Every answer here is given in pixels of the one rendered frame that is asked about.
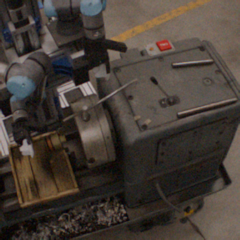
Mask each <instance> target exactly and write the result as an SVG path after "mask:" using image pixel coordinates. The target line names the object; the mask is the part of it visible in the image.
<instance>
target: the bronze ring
mask: <svg viewBox="0 0 240 240"><path fill-rule="evenodd" d="M45 140H46V145H47V147H48V149H49V151H50V153H54V152H55V151H56V152H58V151H60V150H64V146H63V143H65V142H67V141H68V140H67V138H66V135H65V134H62V135H61V134H58V132H57V131H56V132H55V133H54V134H50V136H48V137H46V138H45Z"/></svg>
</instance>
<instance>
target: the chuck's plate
mask: <svg viewBox="0 0 240 240"><path fill-rule="evenodd" d="M88 96H89V98H90V100H91V102H92V104H95V103H96V102H98V101H100V100H99V98H98V96H97V94H96V93H93V94H89V95H88ZM95 112H96V116H97V118H98V121H99V124H100V127H101V130H102V134H103V137H104V141H105V146H106V151H107V157H108V162H111V161H115V160H116V152H115V147H114V141H113V137H112V134H111V130H110V128H109V124H108V121H107V119H106V116H105V113H104V109H103V106H102V104H99V105H97V106H96V107H95Z"/></svg>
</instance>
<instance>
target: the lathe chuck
mask: <svg viewBox="0 0 240 240"><path fill-rule="evenodd" d="M72 101H76V102H75V103H71V102H72ZM69 103H71V104H69V106H70V107H71V110H72V113H73V114H74V113H76V112H79V111H80V110H82V107H83V106H87V107H89V106H92V105H93V104H92V102H91V100H90V98H89V96H88V95H87V96H83V97H79V98H77V99H73V100H70V101H69ZM88 114H89V117H90V118H89V119H88V120H87V121H85V120H83V119H82V115H83V113H81V114H80V115H78V116H76V117H74V122H75V125H76V128H77V130H75V131H76V132H78V134H79V137H80V142H81V145H82V148H83V150H84V153H85V155H86V158H87V160H89V159H90V158H94V163H88V162H87V161H86V164H87V166H88V168H89V169H90V168H93V167H95V166H98V165H101V164H106V163H108V154H107V151H106V146H105V141H104V137H103V133H102V130H101V127H100V124H99V121H98V118H97V116H96V112H95V108H91V109H89V110H88Z"/></svg>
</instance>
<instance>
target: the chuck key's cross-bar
mask: <svg viewBox="0 0 240 240"><path fill-rule="evenodd" d="M136 81H138V80H137V79H134V80H133V81H130V82H129V83H127V84H126V85H124V86H123V87H121V88H119V89H117V90H115V91H114V92H113V93H111V94H110V95H108V96H106V97H104V98H102V99H101V100H100V101H98V102H96V103H95V104H93V105H92V106H89V107H87V110H89V109H91V108H95V107H96V106H97V105H99V104H101V103H102V102H104V101H105V100H107V99H108V98H110V97H113V96H114V95H115V94H117V93H118V92H119V91H122V90H123V89H125V88H127V87H128V86H130V85H131V84H133V83H134V82H136ZM83 112H84V111H83V110H80V111H79V112H76V113H74V114H73V115H71V116H69V117H67V118H66V119H63V120H62V121H63V122H65V121H67V120H68V119H72V118H74V117H76V116H78V115H80V114H81V113H83Z"/></svg>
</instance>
